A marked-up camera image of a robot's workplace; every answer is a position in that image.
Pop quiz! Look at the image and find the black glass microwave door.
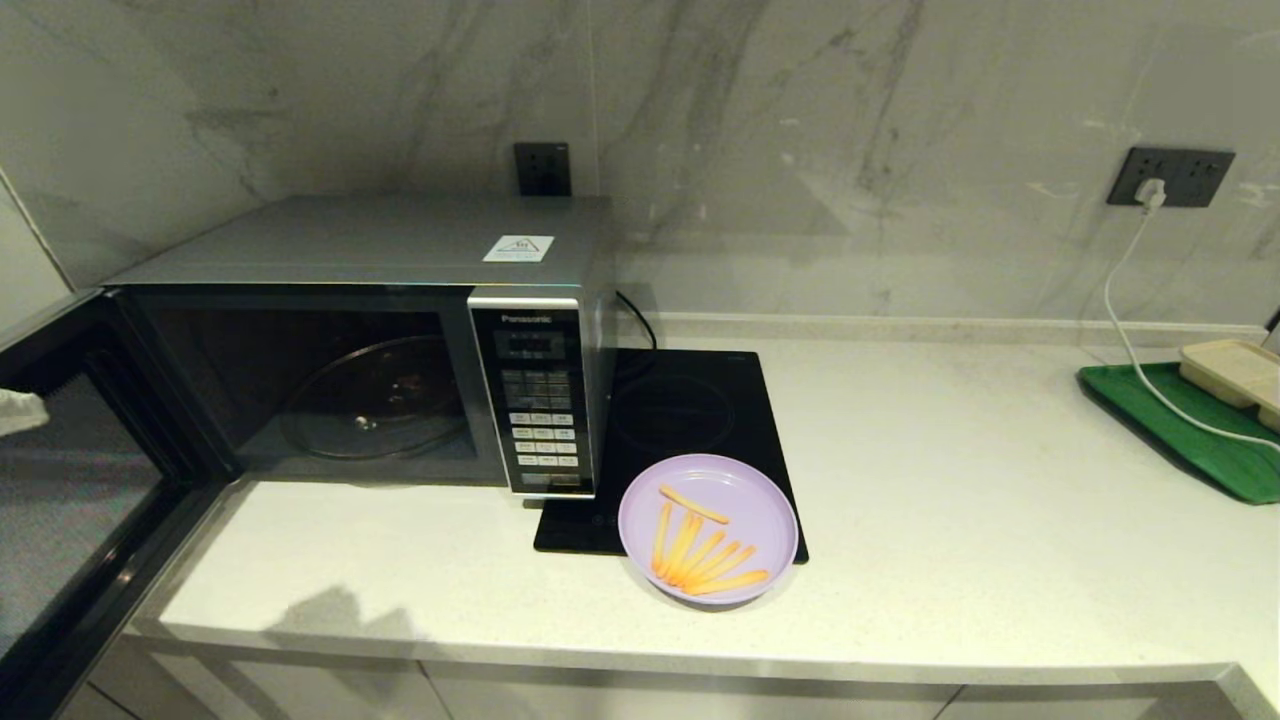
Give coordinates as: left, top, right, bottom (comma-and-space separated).
0, 288, 249, 720

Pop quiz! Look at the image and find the purple round plate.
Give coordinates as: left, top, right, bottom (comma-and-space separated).
618, 454, 800, 607

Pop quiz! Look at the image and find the glass microwave turntable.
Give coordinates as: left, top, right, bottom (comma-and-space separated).
283, 335, 473, 461

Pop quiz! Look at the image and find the silver microwave oven body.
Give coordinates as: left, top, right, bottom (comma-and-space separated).
100, 195, 616, 498

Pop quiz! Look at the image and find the grey cabinet door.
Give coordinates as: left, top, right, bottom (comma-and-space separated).
85, 640, 451, 720
420, 660, 966, 720

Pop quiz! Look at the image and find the white warning sticker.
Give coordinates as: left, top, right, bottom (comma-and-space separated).
483, 235, 555, 263

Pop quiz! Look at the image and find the black induction cooktop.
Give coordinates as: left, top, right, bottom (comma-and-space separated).
533, 348, 810, 564

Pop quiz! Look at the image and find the beige lunch box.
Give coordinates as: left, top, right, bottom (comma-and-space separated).
1178, 339, 1280, 433

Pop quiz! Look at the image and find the green plastic tray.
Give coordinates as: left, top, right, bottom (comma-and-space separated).
1077, 362, 1280, 506

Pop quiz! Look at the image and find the black cable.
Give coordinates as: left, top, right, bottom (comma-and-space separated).
610, 288, 659, 381

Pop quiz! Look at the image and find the white power cable with plug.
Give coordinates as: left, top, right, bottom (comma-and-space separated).
1100, 177, 1280, 454

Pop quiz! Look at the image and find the black wide wall socket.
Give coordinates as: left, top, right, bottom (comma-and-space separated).
1107, 146, 1237, 208

